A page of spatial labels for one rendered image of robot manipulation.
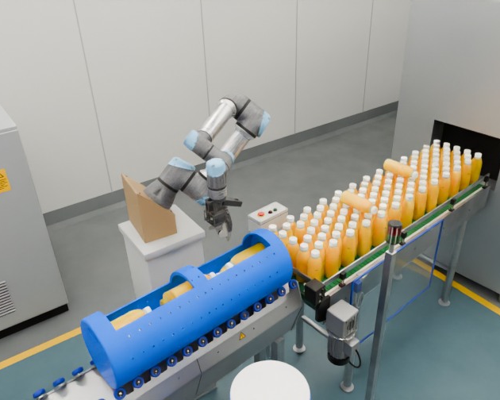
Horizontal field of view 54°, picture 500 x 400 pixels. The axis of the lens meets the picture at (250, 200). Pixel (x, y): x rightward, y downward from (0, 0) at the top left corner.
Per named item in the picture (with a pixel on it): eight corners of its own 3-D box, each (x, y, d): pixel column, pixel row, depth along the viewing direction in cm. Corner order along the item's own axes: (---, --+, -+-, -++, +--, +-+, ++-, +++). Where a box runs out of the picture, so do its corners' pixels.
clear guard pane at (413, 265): (345, 352, 257) (352, 282, 233) (428, 286, 300) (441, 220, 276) (346, 353, 257) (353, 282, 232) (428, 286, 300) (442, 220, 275)
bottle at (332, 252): (322, 277, 242) (325, 247, 233) (325, 268, 248) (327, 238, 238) (336, 279, 240) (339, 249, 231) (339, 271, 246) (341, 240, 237)
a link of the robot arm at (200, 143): (232, 79, 227) (189, 132, 191) (251, 94, 228) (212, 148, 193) (221, 96, 235) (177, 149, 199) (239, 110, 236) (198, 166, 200)
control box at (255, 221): (248, 230, 262) (248, 213, 257) (275, 216, 273) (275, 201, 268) (260, 238, 256) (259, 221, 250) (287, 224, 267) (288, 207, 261)
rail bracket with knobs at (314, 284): (301, 298, 230) (301, 282, 224) (311, 292, 234) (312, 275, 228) (316, 309, 223) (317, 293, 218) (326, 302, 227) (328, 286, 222)
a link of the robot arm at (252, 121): (180, 188, 238) (248, 98, 233) (205, 206, 240) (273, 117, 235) (178, 192, 227) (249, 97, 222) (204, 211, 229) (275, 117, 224)
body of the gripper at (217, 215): (204, 221, 203) (201, 196, 197) (220, 213, 208) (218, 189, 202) (215, 229, 198) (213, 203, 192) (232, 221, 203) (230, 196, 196)
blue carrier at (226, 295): (88, 359, 196) (73, 305, 182) (252, 266, 244) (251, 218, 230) (122, 405, 177) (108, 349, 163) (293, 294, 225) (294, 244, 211)
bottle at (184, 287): (169, 300, 199) (205, 280, 209) (178, 309, 194) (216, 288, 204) (167, 286, 195) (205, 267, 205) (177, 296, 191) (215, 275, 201)
